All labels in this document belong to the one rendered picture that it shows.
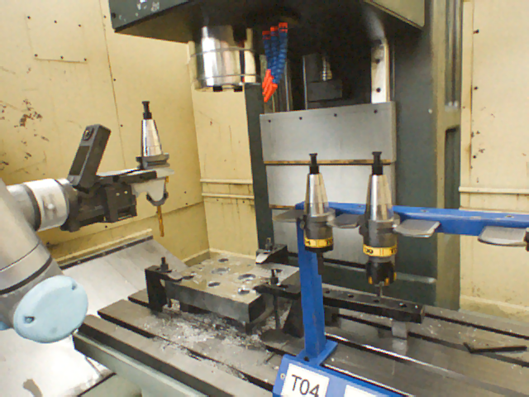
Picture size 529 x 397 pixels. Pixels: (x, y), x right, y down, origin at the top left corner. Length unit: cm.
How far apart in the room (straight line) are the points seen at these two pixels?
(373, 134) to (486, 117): 47
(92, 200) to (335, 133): 80
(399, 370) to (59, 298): 61
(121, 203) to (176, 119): 146
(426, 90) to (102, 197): 90
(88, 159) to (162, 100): 143
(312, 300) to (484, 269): 97
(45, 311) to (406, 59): 106
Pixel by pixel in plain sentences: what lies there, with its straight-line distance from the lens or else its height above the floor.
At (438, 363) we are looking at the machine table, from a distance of 88.
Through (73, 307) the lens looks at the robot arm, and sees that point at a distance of 52.
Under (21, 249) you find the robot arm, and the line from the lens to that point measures 51.
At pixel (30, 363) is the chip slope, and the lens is 151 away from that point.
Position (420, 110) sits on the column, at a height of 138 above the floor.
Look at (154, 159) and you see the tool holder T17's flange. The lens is 75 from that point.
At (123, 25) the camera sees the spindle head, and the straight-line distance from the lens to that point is 88.
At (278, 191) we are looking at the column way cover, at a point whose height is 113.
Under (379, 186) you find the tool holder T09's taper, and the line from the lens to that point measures 60.
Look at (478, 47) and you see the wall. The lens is 155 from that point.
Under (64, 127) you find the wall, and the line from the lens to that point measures 181.
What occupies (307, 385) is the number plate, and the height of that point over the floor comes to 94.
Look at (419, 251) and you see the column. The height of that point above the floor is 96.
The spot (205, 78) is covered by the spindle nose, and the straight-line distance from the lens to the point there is 88.
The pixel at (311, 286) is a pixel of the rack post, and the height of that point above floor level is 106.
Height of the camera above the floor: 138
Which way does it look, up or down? 10 degrees down
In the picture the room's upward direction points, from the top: 5 degrees counter-clockwise
